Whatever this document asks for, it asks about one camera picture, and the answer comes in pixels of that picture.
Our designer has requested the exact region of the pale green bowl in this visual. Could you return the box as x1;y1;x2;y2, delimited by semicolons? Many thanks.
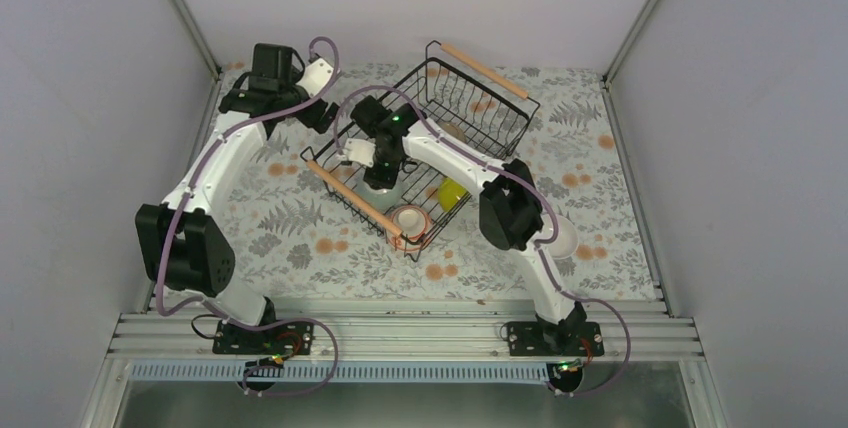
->
354;181;404;213

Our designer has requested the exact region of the black wire dish rack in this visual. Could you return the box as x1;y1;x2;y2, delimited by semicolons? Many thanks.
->
304;40;558;259

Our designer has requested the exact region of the white ceramic bowl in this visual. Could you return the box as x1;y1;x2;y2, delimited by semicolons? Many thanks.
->
545;215;579;260

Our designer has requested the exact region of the beige ceramic bowl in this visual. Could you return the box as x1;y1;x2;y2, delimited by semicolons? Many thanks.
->
439;122;467;143

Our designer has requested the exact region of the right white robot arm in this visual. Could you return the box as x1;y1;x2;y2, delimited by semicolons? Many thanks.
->
338;96;587;355

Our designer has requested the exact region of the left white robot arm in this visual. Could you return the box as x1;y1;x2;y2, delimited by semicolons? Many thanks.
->
135;43;340;353

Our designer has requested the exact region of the yellow-green bowl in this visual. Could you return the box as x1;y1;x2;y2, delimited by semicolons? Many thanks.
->
436;178;468;212

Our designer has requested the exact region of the white bowl orange rim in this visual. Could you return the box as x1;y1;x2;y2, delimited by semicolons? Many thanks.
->
387;205;432;253

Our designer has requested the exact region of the floral patterned table mat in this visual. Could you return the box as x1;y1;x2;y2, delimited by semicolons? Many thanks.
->
216;63;655;302

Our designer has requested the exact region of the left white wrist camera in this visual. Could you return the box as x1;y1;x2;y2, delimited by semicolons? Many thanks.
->
297;58;335;98

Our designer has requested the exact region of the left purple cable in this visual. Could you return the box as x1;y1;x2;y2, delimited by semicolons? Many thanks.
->
155;36;342;398

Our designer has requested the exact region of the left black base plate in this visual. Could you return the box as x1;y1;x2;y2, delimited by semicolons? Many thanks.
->
212;321;315;356

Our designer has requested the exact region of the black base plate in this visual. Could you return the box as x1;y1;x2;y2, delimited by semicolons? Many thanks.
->
499;321;605;357
212;321;315;356

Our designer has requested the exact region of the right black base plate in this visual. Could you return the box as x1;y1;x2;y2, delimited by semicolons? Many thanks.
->
499;321;605;357

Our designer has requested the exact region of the white slotted cable duct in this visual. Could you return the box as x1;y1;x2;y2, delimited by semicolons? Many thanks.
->
128;360;549;385

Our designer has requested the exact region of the aluminium rail frame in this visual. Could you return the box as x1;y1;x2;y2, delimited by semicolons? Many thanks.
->
82;298;726;427

